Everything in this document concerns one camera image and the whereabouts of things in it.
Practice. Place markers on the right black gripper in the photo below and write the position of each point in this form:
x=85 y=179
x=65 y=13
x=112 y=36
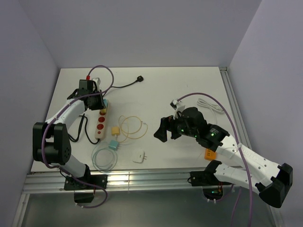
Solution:
x=161 y=133

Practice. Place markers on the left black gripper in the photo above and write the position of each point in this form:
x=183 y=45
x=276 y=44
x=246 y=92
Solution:
x=100 y=106

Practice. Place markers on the beige red power strip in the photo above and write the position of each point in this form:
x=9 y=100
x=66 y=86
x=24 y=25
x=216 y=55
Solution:
x=101 y=126

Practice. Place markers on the orange-yellow charger with cable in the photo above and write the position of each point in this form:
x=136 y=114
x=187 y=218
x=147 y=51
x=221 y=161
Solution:
x=115 y=131

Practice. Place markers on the light teal charger with cable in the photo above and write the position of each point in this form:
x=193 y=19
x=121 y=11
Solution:
x=114 y=145

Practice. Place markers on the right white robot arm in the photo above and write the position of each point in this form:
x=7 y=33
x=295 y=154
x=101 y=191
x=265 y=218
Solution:
x=269 y=180

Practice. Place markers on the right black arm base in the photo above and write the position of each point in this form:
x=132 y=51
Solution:
x=207 y=178

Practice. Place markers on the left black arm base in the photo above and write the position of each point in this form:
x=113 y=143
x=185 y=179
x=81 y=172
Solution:
x=85 y=190

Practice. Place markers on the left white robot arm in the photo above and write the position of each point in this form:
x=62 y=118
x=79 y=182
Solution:
x=51 y=143

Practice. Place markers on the white flat charger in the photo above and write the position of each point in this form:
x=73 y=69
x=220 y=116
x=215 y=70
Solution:
x=138 y=156

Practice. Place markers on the orange power strip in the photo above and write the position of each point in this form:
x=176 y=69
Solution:
x=209 y=155

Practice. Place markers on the aluminium right side rail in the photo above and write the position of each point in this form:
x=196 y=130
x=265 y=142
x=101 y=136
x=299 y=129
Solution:
x=241 y=129

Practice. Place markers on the aluminium rail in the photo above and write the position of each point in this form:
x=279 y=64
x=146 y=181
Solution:
x=117 y=181
x=241 y=129

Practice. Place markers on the aluminium front rail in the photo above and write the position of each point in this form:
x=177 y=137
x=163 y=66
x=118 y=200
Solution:
x=117 y=181

